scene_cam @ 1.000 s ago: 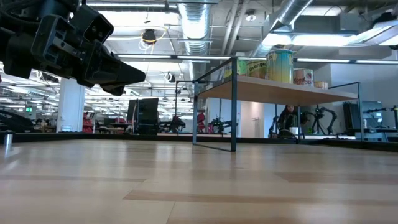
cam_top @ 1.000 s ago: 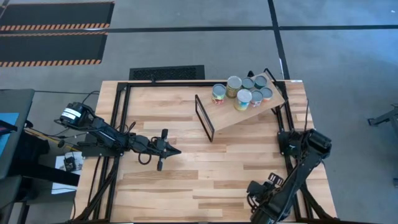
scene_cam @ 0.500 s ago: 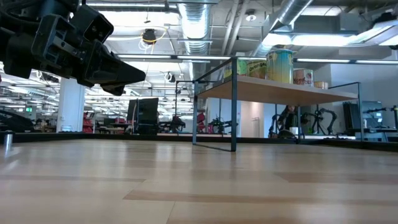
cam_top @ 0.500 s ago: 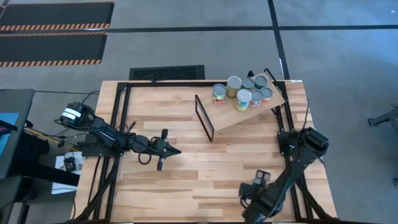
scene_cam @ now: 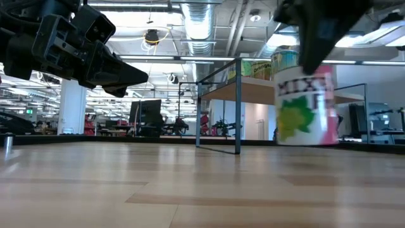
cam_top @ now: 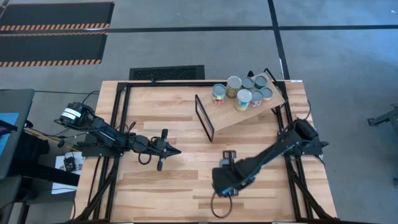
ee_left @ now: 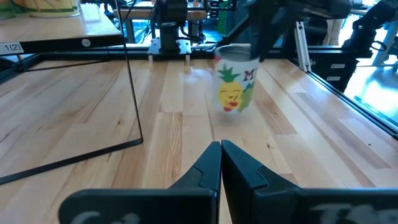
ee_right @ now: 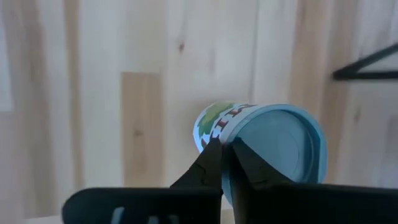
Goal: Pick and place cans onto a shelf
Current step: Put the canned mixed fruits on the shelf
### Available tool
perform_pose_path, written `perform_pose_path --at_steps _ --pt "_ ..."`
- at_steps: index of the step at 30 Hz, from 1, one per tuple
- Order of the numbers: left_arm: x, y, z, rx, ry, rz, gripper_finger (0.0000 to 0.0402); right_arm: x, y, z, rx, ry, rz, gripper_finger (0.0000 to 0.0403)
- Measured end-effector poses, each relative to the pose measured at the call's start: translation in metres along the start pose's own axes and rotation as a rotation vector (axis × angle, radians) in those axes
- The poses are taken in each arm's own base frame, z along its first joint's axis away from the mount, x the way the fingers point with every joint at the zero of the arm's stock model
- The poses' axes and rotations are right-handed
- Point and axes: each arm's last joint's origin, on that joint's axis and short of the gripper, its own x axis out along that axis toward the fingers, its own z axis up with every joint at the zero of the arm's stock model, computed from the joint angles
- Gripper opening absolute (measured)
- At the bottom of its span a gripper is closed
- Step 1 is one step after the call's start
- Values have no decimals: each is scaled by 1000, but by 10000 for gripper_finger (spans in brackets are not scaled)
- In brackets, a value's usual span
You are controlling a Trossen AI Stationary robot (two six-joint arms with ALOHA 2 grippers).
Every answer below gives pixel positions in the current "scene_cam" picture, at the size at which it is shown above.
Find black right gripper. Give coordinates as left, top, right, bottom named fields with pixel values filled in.
left=273, top=0, right=374, bottom=75

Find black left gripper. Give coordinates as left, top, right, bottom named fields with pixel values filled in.
left=0, top=14, right=149, bottom=98

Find yellow-green spaghetti sauce can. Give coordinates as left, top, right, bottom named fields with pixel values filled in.
left=227, top=61, right=253, bottom=80

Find white fruit-print carton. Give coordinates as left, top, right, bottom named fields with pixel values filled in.
left=273, top=65, right=340, bottom=147

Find black computer monitor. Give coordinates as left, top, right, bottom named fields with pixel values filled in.
left=128, top=99, right=163, bottom=137

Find red cabinet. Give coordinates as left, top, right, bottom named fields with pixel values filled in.
left=84, top=114, right=96, bottom=136

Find white building column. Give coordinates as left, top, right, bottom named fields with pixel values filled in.
left=56, top=79, right=88, bottom=136

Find black ceiling-hung device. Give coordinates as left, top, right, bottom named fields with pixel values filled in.
left=144, top=28, right=161, bottom=44

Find green oranges can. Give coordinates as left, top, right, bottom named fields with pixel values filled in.
left=251, top=61, right=273, bottom=81

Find grey background workstation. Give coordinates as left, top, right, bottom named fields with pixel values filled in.
left=347, top=101, right=405, bottom=145

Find black background robot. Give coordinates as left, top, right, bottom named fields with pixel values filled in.
left=214, top=118, right=243, bottom=137

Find small silver cylinder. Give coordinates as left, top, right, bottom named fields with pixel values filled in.
left=3, top=134, right=15, bottom=155

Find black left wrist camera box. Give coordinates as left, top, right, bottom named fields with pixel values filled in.
left=71, top=4, right=116, bottom=45

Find black table edge rail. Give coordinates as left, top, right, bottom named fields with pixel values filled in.
left=0, top=134, right=405, bottom=156

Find wooden shelf with black frame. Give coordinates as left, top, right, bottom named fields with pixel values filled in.
left=178, top=58, right=370, bottom=155

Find silver ceiling air duct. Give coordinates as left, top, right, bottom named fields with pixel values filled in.
left=180, top=0, right=218, bottom=75

